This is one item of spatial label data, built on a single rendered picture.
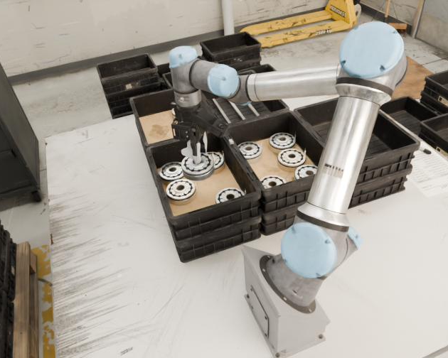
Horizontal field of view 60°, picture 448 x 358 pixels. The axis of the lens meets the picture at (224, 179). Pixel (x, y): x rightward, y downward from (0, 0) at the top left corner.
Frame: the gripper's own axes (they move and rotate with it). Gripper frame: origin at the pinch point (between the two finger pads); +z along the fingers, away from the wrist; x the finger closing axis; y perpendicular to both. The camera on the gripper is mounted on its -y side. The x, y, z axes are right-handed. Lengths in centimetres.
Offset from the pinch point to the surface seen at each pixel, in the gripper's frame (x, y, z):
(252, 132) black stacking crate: -35.2, -6.6, 11.9
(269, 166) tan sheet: -21.9, -17.0, 17.0
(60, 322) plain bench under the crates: 50, 30, 32
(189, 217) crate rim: 17.8, -2.0, 8.8
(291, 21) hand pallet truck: -373, 44, 83
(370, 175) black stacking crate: -24, -52, 15
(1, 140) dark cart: -42, 149, 47
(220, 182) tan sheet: -9.0, -1.9, 17.4
